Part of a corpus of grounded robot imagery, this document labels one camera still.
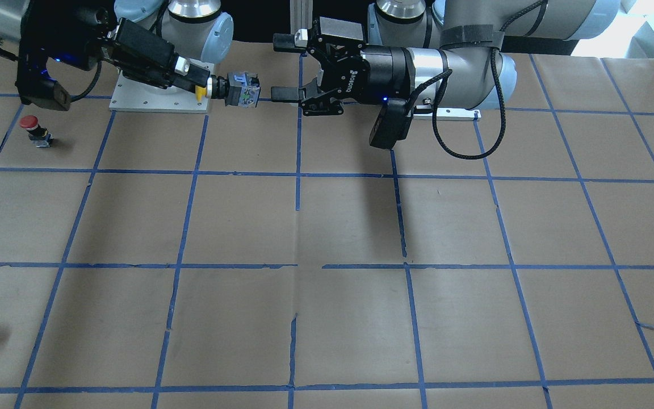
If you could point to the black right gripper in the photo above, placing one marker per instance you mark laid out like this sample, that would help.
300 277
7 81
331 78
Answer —
144 55

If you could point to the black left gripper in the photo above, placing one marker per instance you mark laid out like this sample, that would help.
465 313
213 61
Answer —
382 70

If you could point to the yellow push button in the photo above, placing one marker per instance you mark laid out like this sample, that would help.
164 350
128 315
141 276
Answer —
240 89

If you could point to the red push button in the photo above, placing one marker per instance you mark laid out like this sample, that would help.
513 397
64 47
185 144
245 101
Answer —
38 135

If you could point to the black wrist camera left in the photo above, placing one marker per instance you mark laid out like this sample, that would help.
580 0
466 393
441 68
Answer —
392 124

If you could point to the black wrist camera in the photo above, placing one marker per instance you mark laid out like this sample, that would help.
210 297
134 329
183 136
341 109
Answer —
392 124
35 86

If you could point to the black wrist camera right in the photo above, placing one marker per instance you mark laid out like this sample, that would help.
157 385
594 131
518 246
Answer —
35 86

